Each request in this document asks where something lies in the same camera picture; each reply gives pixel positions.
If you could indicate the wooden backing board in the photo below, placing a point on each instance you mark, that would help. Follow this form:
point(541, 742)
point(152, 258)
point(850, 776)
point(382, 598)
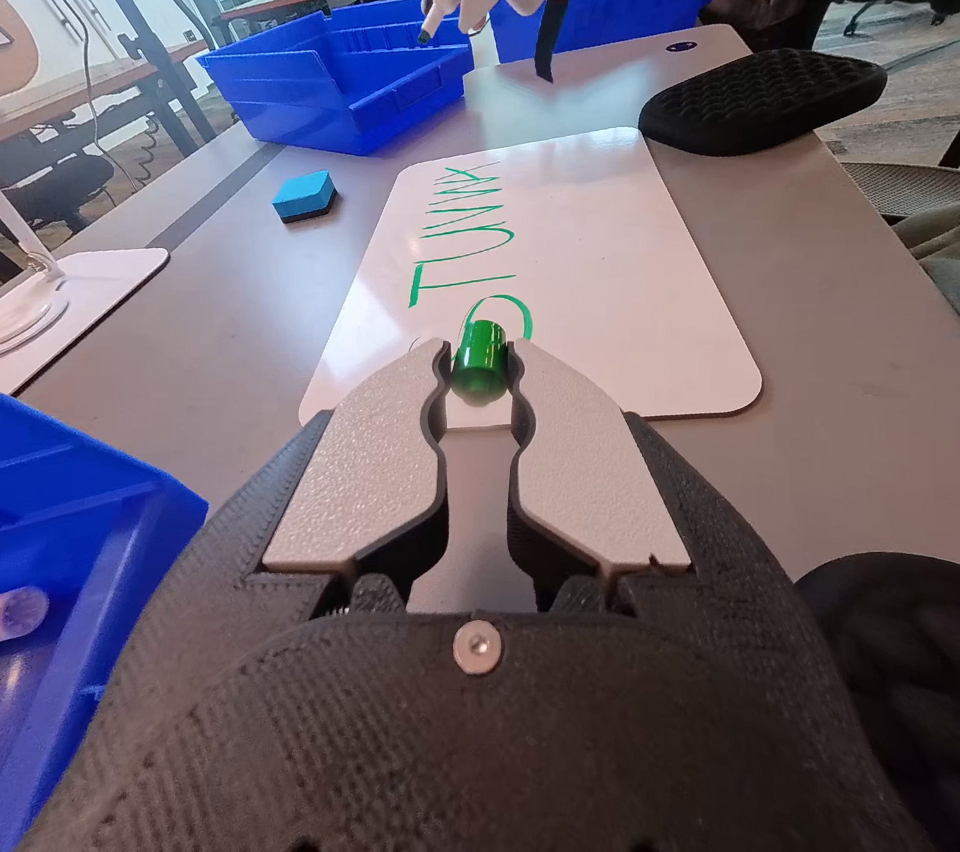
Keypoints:
point(19, 49)

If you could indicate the grey mesh office chair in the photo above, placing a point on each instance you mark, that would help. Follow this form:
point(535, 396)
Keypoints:
point(907, 188)

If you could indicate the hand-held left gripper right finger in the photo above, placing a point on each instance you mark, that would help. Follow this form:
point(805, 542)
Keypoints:
point(600, 462)

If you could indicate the dark brown jacket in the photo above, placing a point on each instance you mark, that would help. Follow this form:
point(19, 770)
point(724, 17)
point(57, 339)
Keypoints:
point(765, 11)

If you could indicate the black stand pole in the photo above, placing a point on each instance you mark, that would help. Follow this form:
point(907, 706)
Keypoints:
point(142, 34)

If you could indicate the red dry erase marker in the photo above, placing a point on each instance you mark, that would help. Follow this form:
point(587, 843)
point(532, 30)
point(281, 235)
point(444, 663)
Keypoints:
point(22, 612)

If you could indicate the black tape strip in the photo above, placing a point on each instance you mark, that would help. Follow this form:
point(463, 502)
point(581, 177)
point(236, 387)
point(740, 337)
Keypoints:
point(217, 191)

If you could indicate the black desk grommet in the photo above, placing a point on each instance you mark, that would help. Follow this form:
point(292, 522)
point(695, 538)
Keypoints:
point(681, 46)

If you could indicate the black office chair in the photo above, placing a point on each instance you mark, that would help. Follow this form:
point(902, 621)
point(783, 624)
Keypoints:
point(892, 15)
point(52, 191)

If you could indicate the green marker cap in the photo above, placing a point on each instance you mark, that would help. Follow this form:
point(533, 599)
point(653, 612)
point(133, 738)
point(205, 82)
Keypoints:
point(480, 360)

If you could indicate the blue plastic bin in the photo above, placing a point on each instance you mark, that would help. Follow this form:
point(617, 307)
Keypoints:
point(300, 94)
point(82, 514)
point(637, 11)

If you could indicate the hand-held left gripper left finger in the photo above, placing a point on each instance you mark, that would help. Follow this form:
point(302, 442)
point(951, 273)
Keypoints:
point(352, 462)

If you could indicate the white whiteboard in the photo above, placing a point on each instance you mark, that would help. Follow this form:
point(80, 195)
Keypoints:
point(615, 267)

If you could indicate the blue foam eraser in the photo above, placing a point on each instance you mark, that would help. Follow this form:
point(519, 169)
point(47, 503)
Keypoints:
point(300, 191)

